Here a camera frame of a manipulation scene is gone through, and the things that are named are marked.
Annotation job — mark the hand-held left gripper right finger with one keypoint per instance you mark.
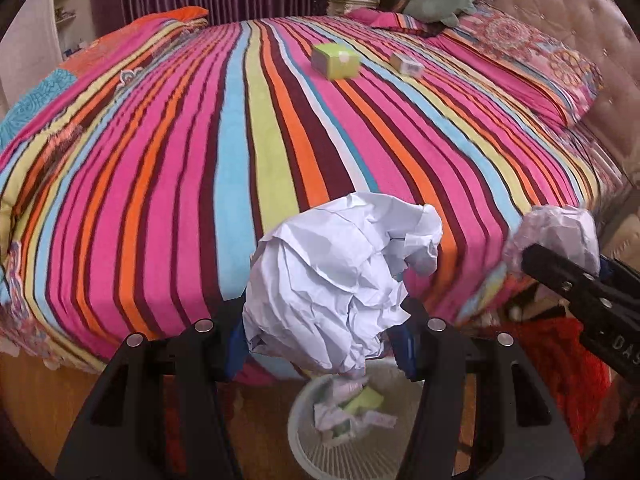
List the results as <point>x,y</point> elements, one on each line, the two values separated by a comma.
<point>404,355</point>

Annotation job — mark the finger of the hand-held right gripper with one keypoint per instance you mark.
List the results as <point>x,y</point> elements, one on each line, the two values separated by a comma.
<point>625,280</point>
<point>560,272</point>

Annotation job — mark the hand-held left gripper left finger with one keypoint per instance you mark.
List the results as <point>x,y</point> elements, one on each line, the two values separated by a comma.
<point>234,360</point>

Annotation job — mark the small white paper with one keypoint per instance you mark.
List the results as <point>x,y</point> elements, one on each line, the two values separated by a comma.
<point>555,227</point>

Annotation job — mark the large white paper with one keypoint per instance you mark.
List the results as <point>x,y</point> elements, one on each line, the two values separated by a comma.
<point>325,280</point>

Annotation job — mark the white mesh wastebasket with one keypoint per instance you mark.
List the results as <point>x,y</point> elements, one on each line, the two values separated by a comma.
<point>320,460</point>

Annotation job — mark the flat green box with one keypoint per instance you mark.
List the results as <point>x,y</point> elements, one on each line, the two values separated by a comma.
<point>367,400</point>

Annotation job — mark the red fluffy rug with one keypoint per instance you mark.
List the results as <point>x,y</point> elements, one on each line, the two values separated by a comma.
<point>550,360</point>

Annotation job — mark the crumpled white paper scrap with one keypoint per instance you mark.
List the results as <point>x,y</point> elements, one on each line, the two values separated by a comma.
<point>330,415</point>

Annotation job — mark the crumpled paper scraps in basket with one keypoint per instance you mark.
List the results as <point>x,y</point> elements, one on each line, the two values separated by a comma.
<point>345,434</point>

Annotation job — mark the striped colourful bedspread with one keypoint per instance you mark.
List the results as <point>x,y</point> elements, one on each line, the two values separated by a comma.
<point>175,185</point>

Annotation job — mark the large pink patterned pillow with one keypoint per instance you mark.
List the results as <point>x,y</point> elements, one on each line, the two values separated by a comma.
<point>525,60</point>

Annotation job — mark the small tan box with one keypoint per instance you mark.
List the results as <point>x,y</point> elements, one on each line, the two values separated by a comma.
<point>406,65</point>

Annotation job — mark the beige tufted headboard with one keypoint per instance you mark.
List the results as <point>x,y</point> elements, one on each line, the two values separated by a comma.
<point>575,10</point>

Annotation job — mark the green cube box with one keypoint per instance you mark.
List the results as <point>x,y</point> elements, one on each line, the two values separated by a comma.
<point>332,62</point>

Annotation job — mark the small pink pillow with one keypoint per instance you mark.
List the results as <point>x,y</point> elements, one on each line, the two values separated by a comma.
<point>385,19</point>

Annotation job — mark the orange teal patterned quilt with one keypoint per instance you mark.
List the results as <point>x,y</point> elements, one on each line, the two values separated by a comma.
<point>75,60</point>

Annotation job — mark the cream nightstand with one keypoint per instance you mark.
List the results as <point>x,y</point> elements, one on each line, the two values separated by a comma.
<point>345,6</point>

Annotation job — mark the white shelf unit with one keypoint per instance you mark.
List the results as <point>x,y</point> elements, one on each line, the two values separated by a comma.
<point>65,25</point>

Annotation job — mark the cream carved bed frame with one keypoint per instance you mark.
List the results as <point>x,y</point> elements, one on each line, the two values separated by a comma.
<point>622,240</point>

